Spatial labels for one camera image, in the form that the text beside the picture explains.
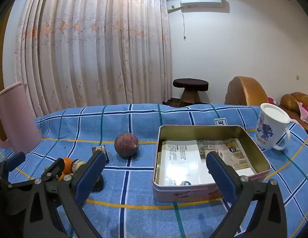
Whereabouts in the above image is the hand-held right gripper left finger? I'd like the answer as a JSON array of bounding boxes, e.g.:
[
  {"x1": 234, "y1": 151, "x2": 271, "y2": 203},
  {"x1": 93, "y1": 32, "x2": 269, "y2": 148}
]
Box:
[{"x1": 23, "y1": 151, "x2": 106, "y2": 238}]

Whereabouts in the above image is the air conditioner power cable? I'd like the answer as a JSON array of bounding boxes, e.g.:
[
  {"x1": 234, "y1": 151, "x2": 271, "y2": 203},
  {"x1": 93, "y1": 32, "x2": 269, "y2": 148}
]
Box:
[{"x1": 181, "y1": 7, "x2": 187, "y2": 40}]

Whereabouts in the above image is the white mug with blue print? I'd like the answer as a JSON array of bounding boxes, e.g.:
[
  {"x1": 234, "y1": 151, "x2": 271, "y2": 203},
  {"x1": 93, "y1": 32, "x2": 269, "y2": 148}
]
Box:
[{"x1": 254, "y1": 103, "x2": 291, "y2": 151}]

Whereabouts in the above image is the orange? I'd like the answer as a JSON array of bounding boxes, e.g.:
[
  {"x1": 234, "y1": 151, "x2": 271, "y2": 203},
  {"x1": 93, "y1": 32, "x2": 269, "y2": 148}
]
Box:
[{"x1": 57, "y1": 157, "x2": 73, "y2": 181}]

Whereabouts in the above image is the pink floral curtain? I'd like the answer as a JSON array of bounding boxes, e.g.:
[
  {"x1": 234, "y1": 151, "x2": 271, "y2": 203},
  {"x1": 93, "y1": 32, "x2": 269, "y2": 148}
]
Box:
[{"x1": 14, "y1": 0, "x2": 173, "y2": 116}]

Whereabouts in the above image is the thick sugarcane piece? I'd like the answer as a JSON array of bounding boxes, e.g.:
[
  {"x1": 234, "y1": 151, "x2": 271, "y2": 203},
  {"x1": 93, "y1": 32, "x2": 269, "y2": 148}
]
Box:
[{"x1": 70, "y1": 160, "x2": 87, "y2": 175}]

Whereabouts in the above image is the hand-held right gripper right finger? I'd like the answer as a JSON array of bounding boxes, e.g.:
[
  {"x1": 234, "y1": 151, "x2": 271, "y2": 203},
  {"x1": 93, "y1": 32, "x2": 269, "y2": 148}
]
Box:
[{"x1": 206, "y1": 151, "x2": 288, "y2": 238}]

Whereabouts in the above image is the blue plaid tablecloth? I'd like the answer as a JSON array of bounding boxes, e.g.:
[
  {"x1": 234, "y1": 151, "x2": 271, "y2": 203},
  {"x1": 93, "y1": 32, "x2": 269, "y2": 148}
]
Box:
[{"x1": 0, "y1": 103, "x2": 308, "y2": 238}]

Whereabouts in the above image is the brown leather sofa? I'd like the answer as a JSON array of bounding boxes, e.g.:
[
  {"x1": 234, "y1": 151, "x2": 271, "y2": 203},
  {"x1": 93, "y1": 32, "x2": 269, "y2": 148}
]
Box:
[{"x1": 279, "y1": 92, "x2": 308, "y2": 137}]

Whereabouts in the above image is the pink floral pillow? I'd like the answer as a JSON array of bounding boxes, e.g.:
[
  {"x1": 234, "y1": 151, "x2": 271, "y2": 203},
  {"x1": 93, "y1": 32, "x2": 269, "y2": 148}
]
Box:
[{"x1": 296, "y1": 101, "x2": 308, "y2": 127}]

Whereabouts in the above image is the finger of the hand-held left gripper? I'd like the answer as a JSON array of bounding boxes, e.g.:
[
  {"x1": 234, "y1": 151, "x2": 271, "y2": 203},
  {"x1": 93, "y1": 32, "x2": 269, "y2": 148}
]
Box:
[
  {"x1": 7, "y1": 158, "x2": 66, "y2": 187},
  {"x1": 0, "y1": 152, "x2": 26, "y2": 186}
]

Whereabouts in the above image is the printed paper sheet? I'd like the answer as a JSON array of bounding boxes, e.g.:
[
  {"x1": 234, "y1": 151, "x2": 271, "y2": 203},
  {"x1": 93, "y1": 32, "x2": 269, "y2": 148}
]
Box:
[{"x1": 155, "y1": 139, "x2": 256, "y2": 186}]

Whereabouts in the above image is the purple passion fruit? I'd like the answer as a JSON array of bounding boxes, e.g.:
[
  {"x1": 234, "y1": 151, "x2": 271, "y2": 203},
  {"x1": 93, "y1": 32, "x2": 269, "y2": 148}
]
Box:
[{"x1": 114, "y1": 133, "x2": 139, "y2": 158}]

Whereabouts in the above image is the small sugarcane piece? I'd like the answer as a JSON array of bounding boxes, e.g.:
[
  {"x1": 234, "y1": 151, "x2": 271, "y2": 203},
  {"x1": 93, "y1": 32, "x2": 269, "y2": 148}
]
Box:
[{"x1": 92, "y1": 146, "x2": 110, "y2": 163}]

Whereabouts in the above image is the brown leather armchair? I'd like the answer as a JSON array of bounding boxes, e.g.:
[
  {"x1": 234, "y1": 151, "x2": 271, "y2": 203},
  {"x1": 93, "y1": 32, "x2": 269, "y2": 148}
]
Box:
[{"x1": 224, "y1": 76, "x2": 270, "y2": 106}]

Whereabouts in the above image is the pink tin box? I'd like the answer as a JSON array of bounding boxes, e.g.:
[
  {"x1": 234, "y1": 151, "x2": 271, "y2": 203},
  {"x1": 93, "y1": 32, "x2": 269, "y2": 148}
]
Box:
[{"x1": 152, "y1": 125, "x2": 272, "y2": 203}]

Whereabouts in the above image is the dark round stool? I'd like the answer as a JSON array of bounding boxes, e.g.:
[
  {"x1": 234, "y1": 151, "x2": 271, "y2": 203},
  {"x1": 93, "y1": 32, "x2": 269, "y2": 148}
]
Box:
[{"x1": 172, "y1": 78, "x2": 209, "y2": 107}]

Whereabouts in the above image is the pink plastic jug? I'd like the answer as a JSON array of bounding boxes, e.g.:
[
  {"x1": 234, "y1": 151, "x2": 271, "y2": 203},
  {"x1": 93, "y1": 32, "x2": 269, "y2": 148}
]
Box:
[{"x1": 0, "y1": 81, "x2": 41, "y2": 154}]

